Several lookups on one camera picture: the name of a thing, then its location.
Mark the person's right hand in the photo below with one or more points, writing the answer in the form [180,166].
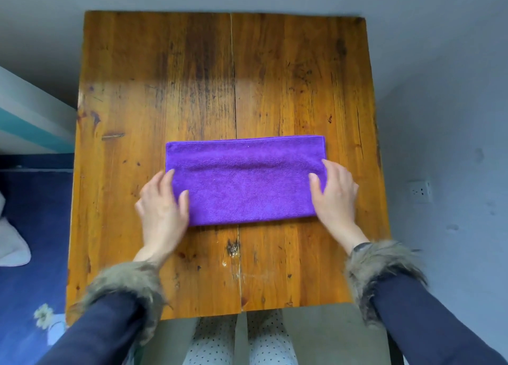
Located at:
[337,206]

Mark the person's left hand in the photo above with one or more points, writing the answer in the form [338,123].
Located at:
[160,218]

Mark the person's right thumb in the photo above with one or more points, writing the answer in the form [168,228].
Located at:
[315,188]

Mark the person's left thumb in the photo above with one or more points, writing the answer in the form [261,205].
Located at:
[184,204]

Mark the person's left middle finger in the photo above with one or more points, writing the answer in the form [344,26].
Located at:
[158,182]

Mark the purple microfibre towel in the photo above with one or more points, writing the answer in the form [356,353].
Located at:
[246,182]

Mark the person's right forearm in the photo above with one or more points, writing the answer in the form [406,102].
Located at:
[412,309]

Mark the person's left forearm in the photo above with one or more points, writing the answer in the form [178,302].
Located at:
[107,321]

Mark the person's left leg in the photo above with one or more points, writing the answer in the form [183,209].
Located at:
[212,343]

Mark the person's leg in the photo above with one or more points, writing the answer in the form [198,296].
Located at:
[270,339]
[212,343]

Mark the white and teal striped board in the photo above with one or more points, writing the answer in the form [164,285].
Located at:
[31,118]

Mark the person's right leg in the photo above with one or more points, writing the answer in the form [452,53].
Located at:
[270,339]

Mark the white pillow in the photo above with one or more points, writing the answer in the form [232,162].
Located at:
[12,243]

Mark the blue floral bedsheet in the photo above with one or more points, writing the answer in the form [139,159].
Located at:
[27,289]

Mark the black table leg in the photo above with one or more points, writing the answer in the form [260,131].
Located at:
[395,351]

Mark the white wall socket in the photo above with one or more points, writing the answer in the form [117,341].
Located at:
[420,191]

